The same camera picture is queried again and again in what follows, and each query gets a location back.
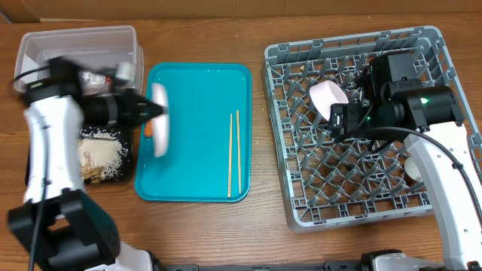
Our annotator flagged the teal plastic tray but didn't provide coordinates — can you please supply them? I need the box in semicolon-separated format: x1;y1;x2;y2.
135;62;252;202

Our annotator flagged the pink bowl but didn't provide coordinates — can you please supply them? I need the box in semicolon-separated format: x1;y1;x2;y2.
309;81;349;120

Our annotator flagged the orange carrot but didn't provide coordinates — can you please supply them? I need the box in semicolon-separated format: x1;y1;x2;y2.
144;121;153;138

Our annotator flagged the clear plastic bin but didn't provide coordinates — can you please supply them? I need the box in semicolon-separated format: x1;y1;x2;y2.
14;26;144;93

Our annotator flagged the black plastic bin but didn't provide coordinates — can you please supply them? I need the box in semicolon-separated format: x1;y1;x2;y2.
24;126;134;186

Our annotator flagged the white cup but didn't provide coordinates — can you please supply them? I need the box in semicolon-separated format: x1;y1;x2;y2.
404;157;423;182

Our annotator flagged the left wooden chopstick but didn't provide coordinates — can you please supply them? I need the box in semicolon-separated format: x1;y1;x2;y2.
227;114;233;198

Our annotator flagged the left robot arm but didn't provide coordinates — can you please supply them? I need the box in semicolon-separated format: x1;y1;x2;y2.
8;56;169;271

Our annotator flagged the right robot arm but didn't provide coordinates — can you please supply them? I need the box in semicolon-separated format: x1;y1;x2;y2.
328;52;481;270

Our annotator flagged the pink plate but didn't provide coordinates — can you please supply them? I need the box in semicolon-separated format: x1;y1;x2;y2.
151;83;169;157

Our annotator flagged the right wooden chopstick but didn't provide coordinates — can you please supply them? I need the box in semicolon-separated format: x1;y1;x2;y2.
236;110;242;194

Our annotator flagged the grey dishwasher rack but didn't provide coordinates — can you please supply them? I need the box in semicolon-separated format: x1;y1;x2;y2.
262;26;481;233

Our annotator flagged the wooden chopstick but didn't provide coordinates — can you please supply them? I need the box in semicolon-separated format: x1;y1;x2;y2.
236;110;242;194
227;114;233;198

